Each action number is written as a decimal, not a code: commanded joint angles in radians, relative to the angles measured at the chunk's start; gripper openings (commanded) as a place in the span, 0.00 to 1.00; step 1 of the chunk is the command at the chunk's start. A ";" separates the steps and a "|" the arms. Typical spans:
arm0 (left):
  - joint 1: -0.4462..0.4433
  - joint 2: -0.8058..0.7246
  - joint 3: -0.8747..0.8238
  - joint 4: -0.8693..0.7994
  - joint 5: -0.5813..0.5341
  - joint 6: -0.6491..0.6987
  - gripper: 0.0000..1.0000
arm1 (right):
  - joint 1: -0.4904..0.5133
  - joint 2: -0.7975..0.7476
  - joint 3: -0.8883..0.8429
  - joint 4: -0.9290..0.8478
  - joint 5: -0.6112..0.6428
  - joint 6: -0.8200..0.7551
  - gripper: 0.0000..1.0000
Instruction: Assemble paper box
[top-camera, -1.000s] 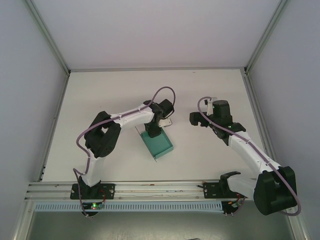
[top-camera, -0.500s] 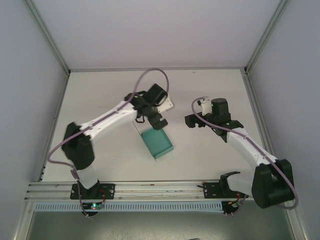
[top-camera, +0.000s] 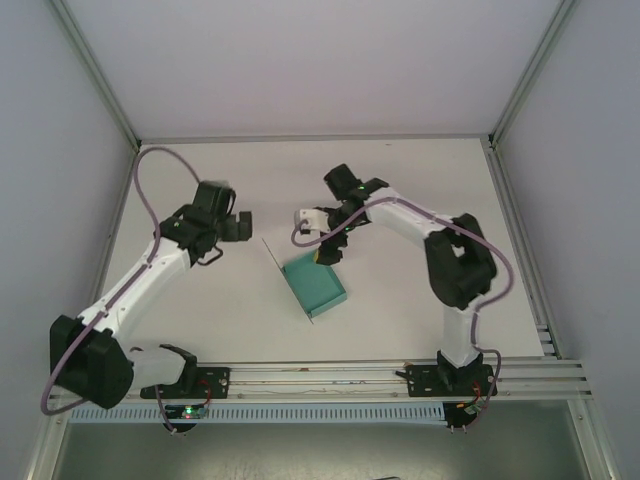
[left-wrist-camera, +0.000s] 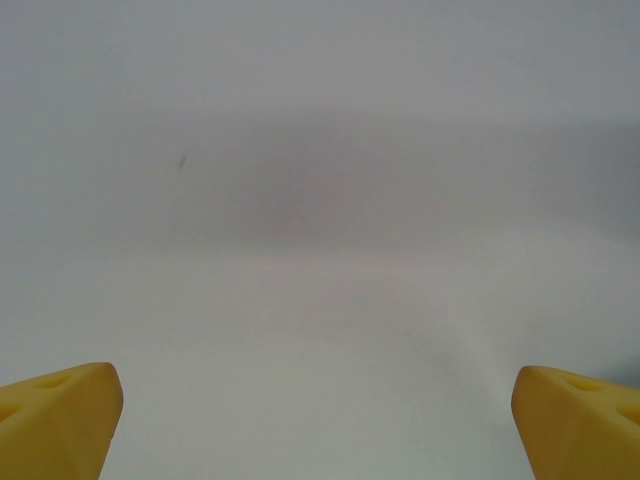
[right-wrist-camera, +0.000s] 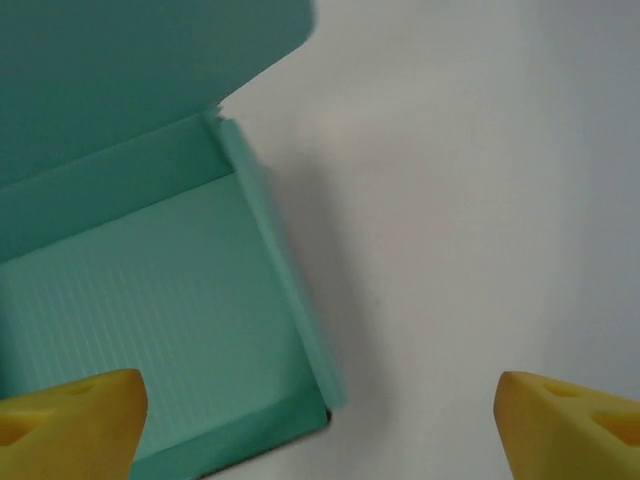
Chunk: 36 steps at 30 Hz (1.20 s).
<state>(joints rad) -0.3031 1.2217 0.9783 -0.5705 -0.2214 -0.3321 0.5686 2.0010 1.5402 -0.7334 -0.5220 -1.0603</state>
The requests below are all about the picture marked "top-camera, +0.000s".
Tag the grey metal sheet panel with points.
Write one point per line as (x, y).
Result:
(320, 455)

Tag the aluminium mounting rail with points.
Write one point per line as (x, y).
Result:
(320, 380)

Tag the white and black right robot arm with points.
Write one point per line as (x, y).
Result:
(405, 220)

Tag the black mounting bracket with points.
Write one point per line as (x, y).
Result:
(180, 429)
(455, 417)

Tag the aluminium right frame post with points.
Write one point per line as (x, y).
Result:
(530, 75)

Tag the aluminium left side rail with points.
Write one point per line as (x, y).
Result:
(114, 225)

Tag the circuit board with green light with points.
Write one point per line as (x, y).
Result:
(187, 412)

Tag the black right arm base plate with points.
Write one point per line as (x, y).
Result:
(420, 382)

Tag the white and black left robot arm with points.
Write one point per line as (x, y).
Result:
(145, 280)

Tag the aluminium right side rail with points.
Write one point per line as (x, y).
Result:
(517, 225)

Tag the aluminium frame leg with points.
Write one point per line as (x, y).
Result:
(595, 450)
(49, 450)

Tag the teal paper box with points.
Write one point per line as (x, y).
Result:
(310, 285)

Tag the small circuit board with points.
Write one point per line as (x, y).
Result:
(471, 409)

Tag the aluminium left frame post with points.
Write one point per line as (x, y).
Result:
(97, 75)

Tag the aluminium frame post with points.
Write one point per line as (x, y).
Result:
(530, 75)
(97, 75)

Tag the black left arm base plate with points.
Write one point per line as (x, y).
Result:
(220, 382)

